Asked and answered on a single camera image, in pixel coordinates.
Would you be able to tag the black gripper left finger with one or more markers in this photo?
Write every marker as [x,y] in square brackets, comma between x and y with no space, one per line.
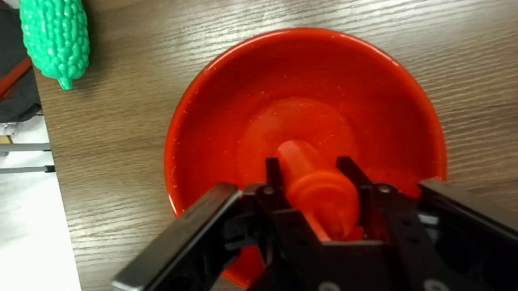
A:
[194,251]

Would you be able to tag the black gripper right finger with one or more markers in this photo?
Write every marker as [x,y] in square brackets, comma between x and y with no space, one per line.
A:
[430,243]

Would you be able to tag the red plastic bowl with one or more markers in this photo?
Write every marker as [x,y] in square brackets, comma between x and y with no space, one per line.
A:
[333,91]

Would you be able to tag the metal tripod legs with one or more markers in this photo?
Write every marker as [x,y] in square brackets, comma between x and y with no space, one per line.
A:
[24,148]

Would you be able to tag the green toy bitter gourd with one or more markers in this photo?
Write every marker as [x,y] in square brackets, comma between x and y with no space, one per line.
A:
[55,36]

